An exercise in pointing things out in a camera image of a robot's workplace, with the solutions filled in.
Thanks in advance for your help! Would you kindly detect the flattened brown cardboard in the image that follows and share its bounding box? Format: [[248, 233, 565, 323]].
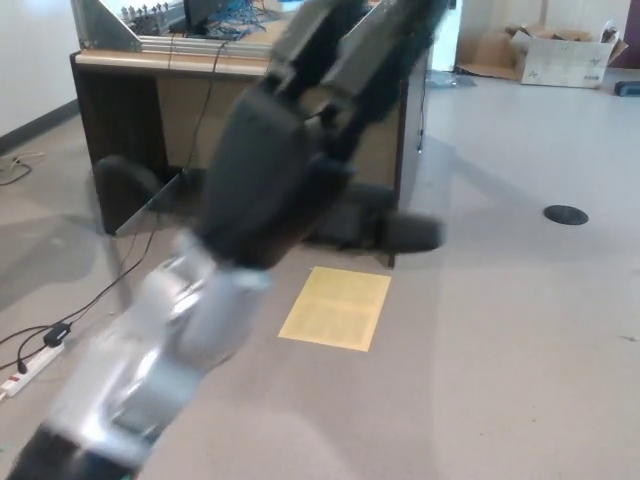
[[455, 27, 521, 81]]

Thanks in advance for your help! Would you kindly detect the aluminium profile frame with gussets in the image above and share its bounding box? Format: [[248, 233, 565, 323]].
[[69, 0, 281, 56]]

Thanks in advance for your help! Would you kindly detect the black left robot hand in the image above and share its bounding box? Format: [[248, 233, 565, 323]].
[[198, 0, 401, 271]]

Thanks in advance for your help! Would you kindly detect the yellow paper sheet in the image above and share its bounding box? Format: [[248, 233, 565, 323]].
[[277, 266, 392, 353]]

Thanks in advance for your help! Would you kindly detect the black power adapter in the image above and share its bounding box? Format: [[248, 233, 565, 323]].
[[43, 323, 73, 346]]

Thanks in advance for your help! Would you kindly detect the long black power cable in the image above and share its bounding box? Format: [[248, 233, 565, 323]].
[[62, 42, 226, 326]]

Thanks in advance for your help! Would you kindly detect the open white cardboard box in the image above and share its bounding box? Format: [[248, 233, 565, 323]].
[[504, 22, 629, 90]]

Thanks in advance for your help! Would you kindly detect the clear plastic sheet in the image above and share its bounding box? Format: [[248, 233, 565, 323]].
[[427, 69, 479, 90]]

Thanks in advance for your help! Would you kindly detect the white power strip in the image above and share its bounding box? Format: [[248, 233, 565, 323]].
[[0, 343, 65, 401]]

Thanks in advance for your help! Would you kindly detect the row of metal connectors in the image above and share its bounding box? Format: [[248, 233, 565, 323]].
[[119, 2, 186, 34]]

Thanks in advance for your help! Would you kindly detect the tangle of blue cables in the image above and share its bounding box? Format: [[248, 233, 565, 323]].
[[204, 0, 266, 39]]

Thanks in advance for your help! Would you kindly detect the black lunch bag with straps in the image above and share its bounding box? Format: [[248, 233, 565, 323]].
[[94, 0, 447, 254]]

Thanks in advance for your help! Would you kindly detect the black plug cable loop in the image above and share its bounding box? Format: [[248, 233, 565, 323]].
[[0, 324, 51, 376]]

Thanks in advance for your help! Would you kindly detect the black computer monitor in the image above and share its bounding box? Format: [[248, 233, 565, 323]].
[[182, 0, 211, 35]]

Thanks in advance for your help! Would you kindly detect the white floor cable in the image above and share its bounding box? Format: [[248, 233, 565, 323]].
[[9, 151, 47, 169]]

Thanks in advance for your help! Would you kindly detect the round black floor cover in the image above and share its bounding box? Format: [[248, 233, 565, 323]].
[[543, 204, 590, 226]]

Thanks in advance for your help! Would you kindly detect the dark wooden desk beige top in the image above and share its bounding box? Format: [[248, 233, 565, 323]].
[[68, 0, 434, 269]]

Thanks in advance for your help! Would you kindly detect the black floor cable loop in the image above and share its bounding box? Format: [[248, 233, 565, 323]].
[[0, 159, 34, 187]]

